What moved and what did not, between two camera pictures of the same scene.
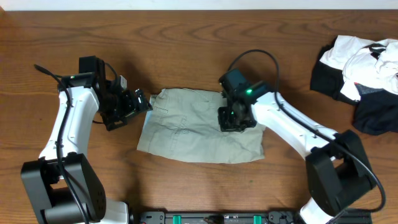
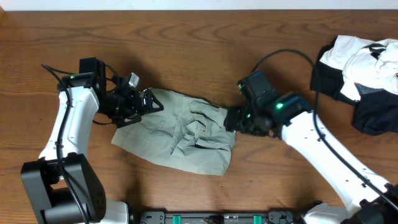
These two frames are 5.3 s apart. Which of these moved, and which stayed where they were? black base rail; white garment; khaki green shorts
Moved: khaki green shorts
Stayed: white garment; black base rail
